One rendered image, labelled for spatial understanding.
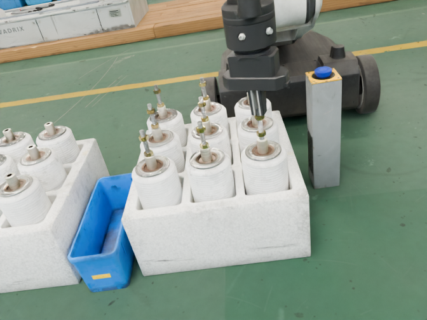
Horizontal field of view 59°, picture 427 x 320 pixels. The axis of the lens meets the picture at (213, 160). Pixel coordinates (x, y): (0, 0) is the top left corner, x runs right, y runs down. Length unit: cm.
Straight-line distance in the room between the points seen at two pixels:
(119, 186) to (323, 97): 59
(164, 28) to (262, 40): 215
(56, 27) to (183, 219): 243
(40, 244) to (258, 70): 59
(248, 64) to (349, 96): 71
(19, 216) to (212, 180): 43
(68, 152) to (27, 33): 215
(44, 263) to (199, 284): 36
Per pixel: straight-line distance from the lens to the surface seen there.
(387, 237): 97
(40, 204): 93
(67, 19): 303
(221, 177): 78
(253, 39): 65
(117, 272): 90
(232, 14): 65
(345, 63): 133
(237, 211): 79
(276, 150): 79
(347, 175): 114
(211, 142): 86
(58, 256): 94
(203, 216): 79
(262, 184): 79
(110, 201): 113
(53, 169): 100
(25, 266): 100
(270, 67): 68
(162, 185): 79
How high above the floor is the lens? 68
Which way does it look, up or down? 33 degrees down
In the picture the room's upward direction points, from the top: 11 degrees counter-clockwise
